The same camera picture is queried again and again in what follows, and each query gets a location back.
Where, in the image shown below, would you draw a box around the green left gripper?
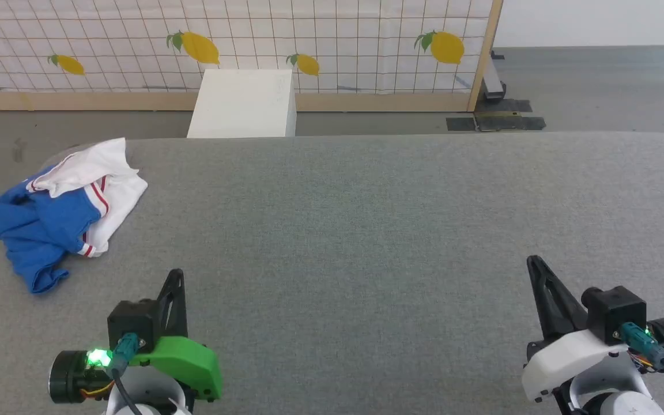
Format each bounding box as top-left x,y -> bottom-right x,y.
132,268 -> 223,402

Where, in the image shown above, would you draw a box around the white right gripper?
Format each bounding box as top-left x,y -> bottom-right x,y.
520,255 -> 628,403

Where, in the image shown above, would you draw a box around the blue and white garment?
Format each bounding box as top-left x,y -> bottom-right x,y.
0,137 -> 149,295

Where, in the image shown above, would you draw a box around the black floor tape patch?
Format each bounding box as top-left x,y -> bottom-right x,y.
446,99 -> 546,133

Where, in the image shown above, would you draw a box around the white box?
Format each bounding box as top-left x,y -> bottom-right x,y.
187,69 -> 297,139

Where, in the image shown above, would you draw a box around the lemon print partition screen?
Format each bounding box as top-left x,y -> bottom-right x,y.
0,0 -> 504,112

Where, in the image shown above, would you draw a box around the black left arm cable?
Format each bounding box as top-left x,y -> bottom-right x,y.
108,333 -> 145,415

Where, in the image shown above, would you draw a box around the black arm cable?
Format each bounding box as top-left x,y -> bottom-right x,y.
108,333 -> 145,415
620,322 -> 664,408

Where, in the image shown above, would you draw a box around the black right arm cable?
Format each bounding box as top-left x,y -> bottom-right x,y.
620,322 -> 664,408

